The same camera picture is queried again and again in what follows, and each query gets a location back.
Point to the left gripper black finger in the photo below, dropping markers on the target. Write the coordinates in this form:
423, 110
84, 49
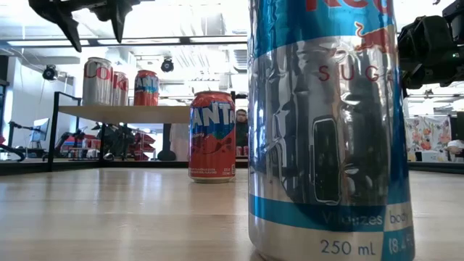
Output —
61, 12
117, 14

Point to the silver Diet Coke can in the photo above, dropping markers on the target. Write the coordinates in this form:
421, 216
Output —
97, 87
121, 90

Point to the orange Fanta can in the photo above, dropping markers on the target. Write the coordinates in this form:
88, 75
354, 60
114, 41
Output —
212, 145
146, 90

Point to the blue silver Red Bull can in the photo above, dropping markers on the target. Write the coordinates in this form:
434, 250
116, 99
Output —
326, 145

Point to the black background robot arm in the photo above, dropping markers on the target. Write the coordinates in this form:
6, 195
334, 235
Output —
119, 141

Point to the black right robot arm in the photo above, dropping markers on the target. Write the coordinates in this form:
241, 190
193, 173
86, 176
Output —
456, 18

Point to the black ceiling spotlight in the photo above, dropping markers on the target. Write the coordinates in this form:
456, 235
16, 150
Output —
166, 65
49, 72

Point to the black overhead crossbar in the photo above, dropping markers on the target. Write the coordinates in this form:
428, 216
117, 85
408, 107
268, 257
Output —
185, 40

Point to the black cabinet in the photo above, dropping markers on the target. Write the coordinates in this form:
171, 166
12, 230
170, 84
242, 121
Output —
459, 125

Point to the floral patterned cloth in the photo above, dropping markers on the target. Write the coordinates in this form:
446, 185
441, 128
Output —
427, 137

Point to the person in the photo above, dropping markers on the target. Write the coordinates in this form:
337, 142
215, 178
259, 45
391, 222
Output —
455, 145
241, 117

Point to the white box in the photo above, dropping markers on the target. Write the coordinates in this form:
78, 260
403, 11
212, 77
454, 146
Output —
431, 156

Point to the grey computer monitor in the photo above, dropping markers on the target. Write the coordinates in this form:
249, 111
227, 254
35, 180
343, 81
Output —
40, 129

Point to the red storage bins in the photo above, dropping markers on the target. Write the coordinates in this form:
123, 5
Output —
144, 145

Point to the white hanging cloth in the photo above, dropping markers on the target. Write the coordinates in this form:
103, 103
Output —
180, 141

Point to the wooden shelf with black frame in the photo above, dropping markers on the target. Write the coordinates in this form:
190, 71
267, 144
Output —
145, 114

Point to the black table pedestal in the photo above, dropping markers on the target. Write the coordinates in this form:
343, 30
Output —
166, 143

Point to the black aluminium table frame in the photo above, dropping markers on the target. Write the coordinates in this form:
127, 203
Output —
21, 168

